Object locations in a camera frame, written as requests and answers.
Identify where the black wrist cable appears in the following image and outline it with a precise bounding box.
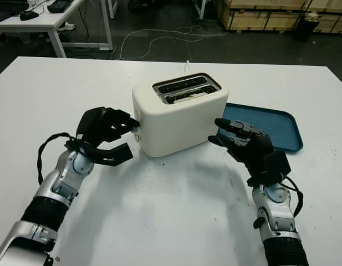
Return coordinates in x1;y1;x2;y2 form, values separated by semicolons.
281;175;305;217
37;132;105;185

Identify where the white toaster power cable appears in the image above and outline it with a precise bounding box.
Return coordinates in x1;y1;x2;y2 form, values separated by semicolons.
115;24;228;73

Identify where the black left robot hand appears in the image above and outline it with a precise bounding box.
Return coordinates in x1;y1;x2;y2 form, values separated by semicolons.
76;106;141;152

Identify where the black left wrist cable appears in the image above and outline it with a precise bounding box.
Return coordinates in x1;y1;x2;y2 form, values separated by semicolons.
37;132;105;185

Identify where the black keyboard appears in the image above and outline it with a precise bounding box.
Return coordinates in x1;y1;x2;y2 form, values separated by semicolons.
0;1;30;23

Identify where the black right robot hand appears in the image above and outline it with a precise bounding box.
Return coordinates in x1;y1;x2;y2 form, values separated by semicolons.
208;117;274;178

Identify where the white office desk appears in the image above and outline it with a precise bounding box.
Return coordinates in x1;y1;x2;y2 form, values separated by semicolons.
0;0;114;59

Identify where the black computer mouse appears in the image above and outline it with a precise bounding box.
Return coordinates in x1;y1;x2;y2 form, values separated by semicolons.
19;11;40;21

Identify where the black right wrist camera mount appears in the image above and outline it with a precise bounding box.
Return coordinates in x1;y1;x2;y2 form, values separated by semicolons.
262;151;292;187

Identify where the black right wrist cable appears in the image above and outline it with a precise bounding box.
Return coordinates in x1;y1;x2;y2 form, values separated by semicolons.
281;175;305;217

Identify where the blue plastic tray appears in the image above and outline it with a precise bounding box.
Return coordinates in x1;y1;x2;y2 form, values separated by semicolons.
215;103;304;154

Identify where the wooden shipping crate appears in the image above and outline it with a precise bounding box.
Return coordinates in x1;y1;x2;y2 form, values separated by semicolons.
217;0;342;33

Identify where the cream two-slot toaster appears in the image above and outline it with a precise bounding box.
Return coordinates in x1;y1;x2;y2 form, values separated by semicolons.
131;71;231;158

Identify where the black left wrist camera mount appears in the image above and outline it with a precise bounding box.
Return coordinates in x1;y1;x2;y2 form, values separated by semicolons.
91;142;134;167

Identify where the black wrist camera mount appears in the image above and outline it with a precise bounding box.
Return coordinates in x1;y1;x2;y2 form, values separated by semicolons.
262;151;292;187
91;142;134;167

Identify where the black desk device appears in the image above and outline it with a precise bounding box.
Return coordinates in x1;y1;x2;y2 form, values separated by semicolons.
47;0;75;13

